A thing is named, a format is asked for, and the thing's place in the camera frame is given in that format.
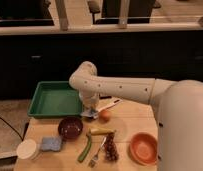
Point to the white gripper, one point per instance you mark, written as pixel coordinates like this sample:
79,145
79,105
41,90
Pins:
89,99

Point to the light blue towel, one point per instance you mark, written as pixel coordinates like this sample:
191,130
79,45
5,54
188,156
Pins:
90,113

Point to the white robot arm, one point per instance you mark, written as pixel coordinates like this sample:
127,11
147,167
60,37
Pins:
177,107

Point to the purple bowl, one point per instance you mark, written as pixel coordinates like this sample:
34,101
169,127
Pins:
70,128

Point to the orange bowl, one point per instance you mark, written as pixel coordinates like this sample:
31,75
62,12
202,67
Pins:
143,149

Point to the orange fruit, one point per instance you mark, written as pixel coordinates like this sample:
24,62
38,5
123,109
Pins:
104,115

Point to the green plastic tray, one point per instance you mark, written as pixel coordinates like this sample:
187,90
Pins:
54,99

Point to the dark grape bunch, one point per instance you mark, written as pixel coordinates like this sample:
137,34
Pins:
111,153

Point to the blue sponge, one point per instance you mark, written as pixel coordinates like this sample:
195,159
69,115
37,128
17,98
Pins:
51,144

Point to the silver fork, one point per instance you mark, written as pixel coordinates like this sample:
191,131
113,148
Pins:
95,157

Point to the white round lid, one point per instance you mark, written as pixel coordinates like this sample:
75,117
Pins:
27,149

